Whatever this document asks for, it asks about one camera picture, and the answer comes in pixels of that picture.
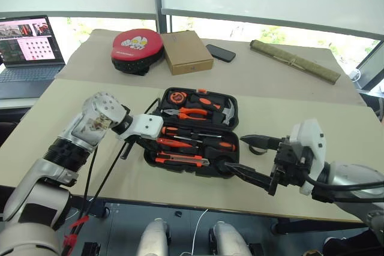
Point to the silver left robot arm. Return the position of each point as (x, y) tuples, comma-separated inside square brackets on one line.
[(36, 178)]

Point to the brown cardboard box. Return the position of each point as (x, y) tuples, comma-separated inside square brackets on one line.
[(186, 49)]

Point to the silver rounded shape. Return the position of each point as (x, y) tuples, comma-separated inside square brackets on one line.
[(229, 239), (154, 238)]

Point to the black tool case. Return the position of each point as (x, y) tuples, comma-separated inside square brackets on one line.
[(192, 169)]

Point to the red tester screwdriver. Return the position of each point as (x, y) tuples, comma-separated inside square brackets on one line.
[(172, 142)]

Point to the orange black flat screwdriver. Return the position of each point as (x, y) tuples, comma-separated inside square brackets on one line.
[(174, 131)]

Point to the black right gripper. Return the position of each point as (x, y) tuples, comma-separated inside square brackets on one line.
[(289, 166)]

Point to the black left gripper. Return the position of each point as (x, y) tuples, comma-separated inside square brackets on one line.
[(135, 141)]

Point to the steel claw hammer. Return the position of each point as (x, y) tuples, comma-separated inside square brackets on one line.
[(228, 113)]

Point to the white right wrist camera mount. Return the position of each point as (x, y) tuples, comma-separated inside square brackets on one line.
[(315, 148)]

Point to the red black round pad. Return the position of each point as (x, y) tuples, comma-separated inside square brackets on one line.
[(135, 46)]

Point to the dark window frame post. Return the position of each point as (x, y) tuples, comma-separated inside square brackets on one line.
[(163, 22)]

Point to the rolled olive green mat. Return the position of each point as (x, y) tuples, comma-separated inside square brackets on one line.
[(294, 61)]

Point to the dark framed monitor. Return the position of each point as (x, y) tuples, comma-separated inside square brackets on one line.
[(372, 67)]

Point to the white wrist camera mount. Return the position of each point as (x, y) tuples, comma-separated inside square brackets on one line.
[(315, 148), (147, 125)]

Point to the orange utility knife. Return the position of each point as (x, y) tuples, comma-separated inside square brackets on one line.
[(180, 160)]

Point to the black electrical tape roll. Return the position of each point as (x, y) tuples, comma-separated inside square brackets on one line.
[(255, 152)]

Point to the black orange Phillips screwdriver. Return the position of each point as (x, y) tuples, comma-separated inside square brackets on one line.
[(219, 145)]

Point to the grey open laptop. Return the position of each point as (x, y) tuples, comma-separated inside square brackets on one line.
[(30, 70)]

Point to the orange black tape measure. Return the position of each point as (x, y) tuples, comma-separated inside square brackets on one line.
[(177, 97)]

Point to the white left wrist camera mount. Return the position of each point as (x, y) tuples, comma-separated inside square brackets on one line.
[(147, 125)]

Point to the black smartphone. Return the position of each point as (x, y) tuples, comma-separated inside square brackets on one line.
[(220, 53)]

